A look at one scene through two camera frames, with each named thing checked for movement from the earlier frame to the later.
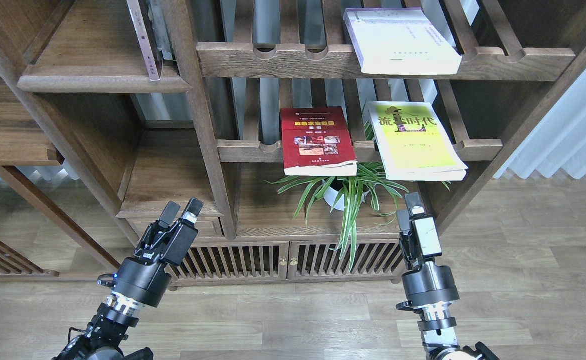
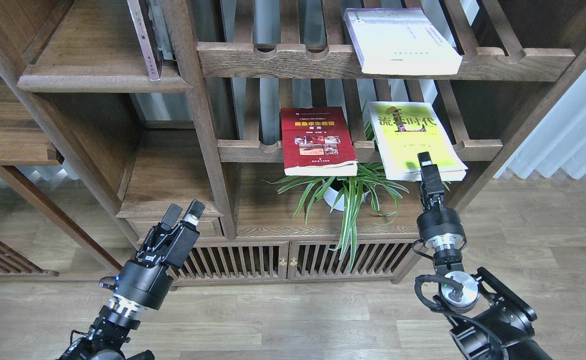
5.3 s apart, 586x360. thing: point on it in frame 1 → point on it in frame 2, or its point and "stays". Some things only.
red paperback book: x=316 y=141 stays
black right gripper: x=427 y=284 → x=440 y=228
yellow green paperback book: x=415 y=143 stays
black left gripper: x=145 y=279 stays
